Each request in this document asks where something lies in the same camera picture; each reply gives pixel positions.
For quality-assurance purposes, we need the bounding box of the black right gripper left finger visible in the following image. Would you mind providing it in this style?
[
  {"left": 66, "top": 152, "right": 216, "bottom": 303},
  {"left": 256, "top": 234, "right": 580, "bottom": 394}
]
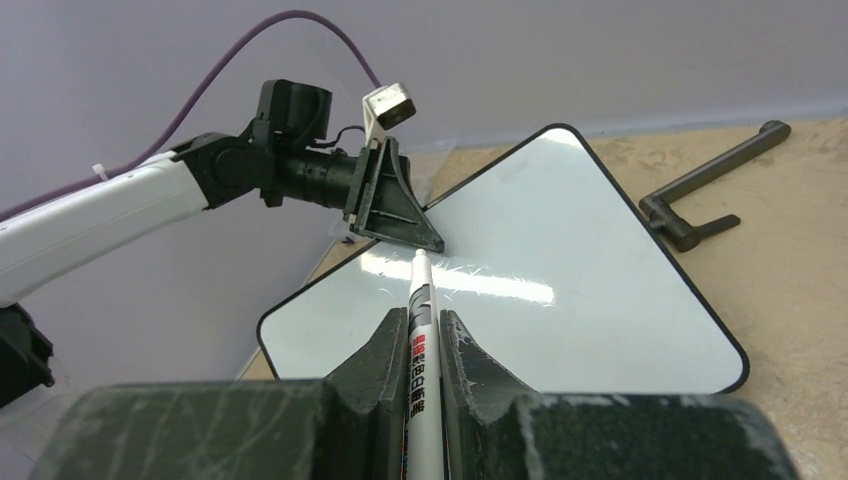
[{"left": 324, "top": 307, "right": 408, "bottom": 479}]

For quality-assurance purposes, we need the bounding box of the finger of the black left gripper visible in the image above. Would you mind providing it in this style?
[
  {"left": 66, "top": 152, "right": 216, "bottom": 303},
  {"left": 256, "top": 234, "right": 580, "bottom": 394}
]
[
  {"left": 354, "top": 199, "right": 445, "bottom": 253},
  {"left": 377, "top": 136, "right": 422, "bottom": 216}
]

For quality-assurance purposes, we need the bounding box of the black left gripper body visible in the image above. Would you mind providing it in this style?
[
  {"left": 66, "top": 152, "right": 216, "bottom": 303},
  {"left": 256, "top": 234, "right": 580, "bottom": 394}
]
[{"left": 343, "top": 142, "right": 386, "bottom": 232}]

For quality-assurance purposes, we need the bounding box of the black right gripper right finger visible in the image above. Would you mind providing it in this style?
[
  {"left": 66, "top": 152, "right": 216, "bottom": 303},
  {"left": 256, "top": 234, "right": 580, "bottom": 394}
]
[{"left": 440, "top": 309, "right": 534, "bottom": 479}]

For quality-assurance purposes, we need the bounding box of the white marker pen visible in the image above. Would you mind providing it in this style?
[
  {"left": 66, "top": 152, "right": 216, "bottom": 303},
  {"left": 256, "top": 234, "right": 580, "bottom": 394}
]
[{"left": 404, "top": 249, "right": 446, "bottom": 479}]

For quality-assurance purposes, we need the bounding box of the white whiteboard black frame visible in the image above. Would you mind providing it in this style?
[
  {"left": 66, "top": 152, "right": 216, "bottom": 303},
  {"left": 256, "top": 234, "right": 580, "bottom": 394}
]
[{"left": 256, "top": 123, "right": 751, "bottom": 396}]

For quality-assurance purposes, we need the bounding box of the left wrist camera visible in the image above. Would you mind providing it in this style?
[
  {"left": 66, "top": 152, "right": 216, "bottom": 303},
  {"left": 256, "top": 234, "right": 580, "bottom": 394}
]
[{"left": 361, "top": 82, "right": 417, "bottom": 148}]

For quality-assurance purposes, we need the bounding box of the black metal crank handle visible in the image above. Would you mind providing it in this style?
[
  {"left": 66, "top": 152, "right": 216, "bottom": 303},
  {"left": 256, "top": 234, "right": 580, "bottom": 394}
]
[{"left": 638, "top": 120, "right": 793, "bottom": 254}]

